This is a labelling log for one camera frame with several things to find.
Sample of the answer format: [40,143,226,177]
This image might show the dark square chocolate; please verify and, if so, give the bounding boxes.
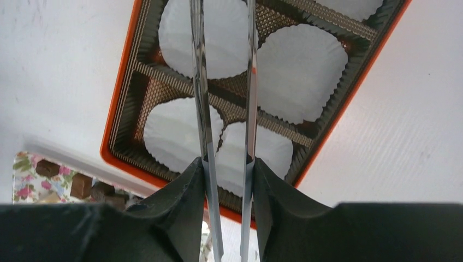
[104,193,129,211]

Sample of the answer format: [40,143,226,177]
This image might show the brown bar chocolate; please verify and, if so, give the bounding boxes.
[70,173,93,199]

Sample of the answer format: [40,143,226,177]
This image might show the white paper cup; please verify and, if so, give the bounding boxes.
[257,24,348,124]
[143,98,201,173]
[215,122,293,197]
[316,0,383,21]
[158,0,248,79]

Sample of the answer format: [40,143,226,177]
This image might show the orange chocolate box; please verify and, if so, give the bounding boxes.
[100,0,413,230]

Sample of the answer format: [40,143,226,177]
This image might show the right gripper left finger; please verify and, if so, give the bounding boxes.
[1,158,205,261]

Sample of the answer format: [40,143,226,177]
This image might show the dark heart chocolate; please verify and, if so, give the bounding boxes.
[90,181,115,203]

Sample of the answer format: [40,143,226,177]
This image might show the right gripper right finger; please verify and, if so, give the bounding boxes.
[253,159,462,261]

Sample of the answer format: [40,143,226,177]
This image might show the brown square leaf chocolate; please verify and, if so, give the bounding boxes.
[35,159,61,178]

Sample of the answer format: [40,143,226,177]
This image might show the floral tray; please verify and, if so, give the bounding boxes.
[12,151,214,261]

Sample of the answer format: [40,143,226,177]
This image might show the metal tongs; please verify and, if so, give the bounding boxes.
[188,0,259,262]

